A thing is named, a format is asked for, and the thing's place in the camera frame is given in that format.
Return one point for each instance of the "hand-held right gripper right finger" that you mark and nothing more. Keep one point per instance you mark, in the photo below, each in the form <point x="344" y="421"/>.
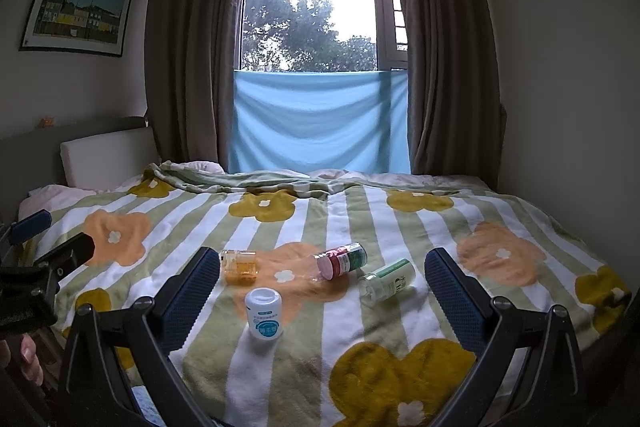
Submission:
<point x="452" y="294"/>

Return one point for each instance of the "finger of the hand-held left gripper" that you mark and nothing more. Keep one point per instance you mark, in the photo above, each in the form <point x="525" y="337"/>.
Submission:
<point x="31" y="225"/>
<point x="70" y="253"/>

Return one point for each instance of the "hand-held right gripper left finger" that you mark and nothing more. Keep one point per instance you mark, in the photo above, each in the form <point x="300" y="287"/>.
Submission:
<point x="192" y="294"/>

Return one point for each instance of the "clear cup with orange liquid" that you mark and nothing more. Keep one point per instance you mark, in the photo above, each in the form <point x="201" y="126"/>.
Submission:
<point x="240" y="268"/>

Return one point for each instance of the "person's left hand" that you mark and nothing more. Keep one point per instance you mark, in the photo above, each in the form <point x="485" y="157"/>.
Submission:
<point x="29" y="357"/>

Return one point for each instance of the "white bed sheet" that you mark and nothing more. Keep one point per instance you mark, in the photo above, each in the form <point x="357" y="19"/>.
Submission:
<point x="60" y="196"/>

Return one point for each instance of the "clear bottle with green label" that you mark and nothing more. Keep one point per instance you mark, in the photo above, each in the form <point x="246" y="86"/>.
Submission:
<point x="389" y="281"/>

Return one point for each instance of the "white bottle with blue label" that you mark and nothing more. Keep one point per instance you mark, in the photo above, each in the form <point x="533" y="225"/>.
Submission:
<point x="264" y="314"/>

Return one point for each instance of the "grey headboard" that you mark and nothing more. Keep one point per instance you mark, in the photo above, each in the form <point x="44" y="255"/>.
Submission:
<point x="30" y="144"/>

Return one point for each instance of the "white headboard cushion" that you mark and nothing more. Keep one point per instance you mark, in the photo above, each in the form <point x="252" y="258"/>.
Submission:
<point x="107" y="154"/>

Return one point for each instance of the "small orange figurine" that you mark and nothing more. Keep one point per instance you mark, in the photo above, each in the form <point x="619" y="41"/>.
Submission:
<point x="47" y="122"/>

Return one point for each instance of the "clear bottle pink green label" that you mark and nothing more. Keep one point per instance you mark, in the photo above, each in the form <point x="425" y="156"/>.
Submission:
<point x="342" y="261"/>

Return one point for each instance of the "striped floral blanket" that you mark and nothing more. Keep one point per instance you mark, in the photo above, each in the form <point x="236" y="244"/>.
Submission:
<point x="350" y="217"/>

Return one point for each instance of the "light blue cloth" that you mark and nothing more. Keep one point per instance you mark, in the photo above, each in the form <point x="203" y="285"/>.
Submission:
<point x="320" y="122"/>

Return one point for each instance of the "framed picture of houses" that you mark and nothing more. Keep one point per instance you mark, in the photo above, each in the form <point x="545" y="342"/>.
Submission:
<point x="77" y="9"/>

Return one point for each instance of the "brown curtain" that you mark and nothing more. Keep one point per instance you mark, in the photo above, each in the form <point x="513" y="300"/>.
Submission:
<point x="195" y="32"/>
<point x="445" y="47"/>

